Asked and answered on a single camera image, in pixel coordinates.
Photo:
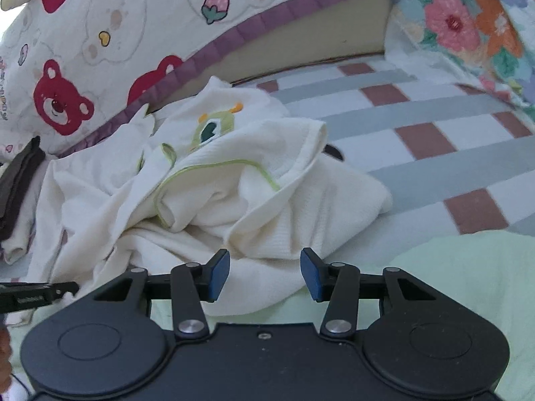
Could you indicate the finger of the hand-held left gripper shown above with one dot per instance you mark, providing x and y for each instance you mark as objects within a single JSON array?
[{"x": 29, "y": 296}]

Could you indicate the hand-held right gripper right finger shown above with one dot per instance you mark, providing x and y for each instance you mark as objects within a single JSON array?
[{"x": 311, "y": 273}]

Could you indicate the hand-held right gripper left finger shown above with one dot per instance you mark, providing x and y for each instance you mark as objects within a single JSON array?
[{"x": 219, "y": 273}]

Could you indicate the white waffle-knit garment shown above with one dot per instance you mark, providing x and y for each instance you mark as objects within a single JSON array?
[{"x": 250, "y": 217}]

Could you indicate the cream folded cloth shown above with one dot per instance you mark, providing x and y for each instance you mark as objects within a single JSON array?
[{"x": 16, "y": 238}]

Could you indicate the dark brown folded cloth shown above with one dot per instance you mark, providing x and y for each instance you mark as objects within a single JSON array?
[{"x": 16, "y": 183}]

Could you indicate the light green cloth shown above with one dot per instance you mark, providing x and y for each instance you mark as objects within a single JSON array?
[{"x": 459, "y": 267}]

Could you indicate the beige bed board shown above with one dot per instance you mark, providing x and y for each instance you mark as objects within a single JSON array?
[{"x": 334, "y": 29}]

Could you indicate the red bear print quilt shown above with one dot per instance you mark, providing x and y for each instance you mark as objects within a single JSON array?
[{"x": 146, "y": 29}]

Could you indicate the floral blanket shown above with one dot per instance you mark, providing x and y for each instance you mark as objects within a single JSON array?
[{"x": 459, "y": 21}]

